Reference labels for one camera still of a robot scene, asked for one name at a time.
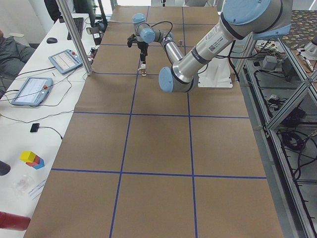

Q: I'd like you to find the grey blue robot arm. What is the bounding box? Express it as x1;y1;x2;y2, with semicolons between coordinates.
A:
127;0;293;93

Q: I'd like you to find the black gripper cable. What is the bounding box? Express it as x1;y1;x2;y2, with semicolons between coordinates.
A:
150;21;174;38

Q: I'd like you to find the seated person grey jacket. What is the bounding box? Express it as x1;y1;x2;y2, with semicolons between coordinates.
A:
0;31;36;78

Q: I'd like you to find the clear plastic bag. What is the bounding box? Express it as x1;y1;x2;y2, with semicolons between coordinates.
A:
12;175;34;198

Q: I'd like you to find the aluminium frame post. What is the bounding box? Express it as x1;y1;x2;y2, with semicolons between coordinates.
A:
56;0;92;76

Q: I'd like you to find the black computer mouse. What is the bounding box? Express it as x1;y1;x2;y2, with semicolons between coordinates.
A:
47;37;57;44

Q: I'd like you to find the white brass PPR valve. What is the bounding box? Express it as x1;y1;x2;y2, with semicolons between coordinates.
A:
138;63;147;77

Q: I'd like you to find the white paper card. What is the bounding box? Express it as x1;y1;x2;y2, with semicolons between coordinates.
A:
28;179;47;200

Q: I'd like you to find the near teach pendant tablet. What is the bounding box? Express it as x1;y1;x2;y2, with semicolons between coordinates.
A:
11;77;53;106

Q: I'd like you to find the black cylinder object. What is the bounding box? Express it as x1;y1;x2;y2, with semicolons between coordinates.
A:
0;161;11;176

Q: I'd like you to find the red cylinder bottle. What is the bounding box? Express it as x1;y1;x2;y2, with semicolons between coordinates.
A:
0;211;31;231

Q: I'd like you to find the aluminium frame rack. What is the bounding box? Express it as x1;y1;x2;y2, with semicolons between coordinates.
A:
239;40;317;238

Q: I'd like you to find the blue wooden block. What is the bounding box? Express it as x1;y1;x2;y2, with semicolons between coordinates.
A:
32;158;45;170

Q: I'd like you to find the small black box device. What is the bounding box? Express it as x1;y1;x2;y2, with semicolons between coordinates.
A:
30;123;40;133

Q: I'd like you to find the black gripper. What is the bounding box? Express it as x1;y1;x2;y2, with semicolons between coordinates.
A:
127;34;149;64

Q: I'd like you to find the far teach pendant tablet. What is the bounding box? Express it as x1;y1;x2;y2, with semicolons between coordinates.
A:
48;49;82;75

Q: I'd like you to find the yellow wooden block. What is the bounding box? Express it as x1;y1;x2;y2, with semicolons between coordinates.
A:
20;151;36;163

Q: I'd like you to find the black keyboard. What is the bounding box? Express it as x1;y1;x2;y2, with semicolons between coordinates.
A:
73;17;84;39

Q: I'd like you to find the teach pendant tablet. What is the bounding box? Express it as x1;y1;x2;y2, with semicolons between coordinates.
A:
11;77;53;106
48;49;82;75

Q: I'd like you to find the red wooden block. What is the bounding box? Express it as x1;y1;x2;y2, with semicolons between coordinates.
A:
26;156;41;167

